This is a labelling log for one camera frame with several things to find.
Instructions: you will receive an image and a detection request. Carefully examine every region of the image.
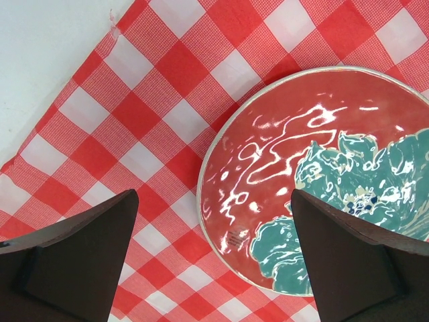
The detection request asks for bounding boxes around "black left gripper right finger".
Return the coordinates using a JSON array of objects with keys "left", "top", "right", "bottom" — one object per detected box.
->
[{"left": 291, "top": 189, "right": 428, "bottom": 321}]

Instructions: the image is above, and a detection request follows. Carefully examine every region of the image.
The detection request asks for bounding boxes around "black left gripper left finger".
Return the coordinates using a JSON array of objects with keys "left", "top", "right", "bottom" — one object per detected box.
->
[{"left": 1, "top": 189, "right": 139, "bottom": 321}]

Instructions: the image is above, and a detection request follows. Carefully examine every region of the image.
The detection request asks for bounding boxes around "red teal ceramic plate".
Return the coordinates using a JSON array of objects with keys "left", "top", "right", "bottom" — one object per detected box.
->
[{"left": 196, "top": 66, "right": 428, "bottom": 297}]

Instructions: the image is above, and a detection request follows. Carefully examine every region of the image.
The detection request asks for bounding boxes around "red white checkered cloth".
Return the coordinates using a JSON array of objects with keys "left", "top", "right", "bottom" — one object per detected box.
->
[{"left": 1, "top": 1, "right": 428, "bottom": 321}]

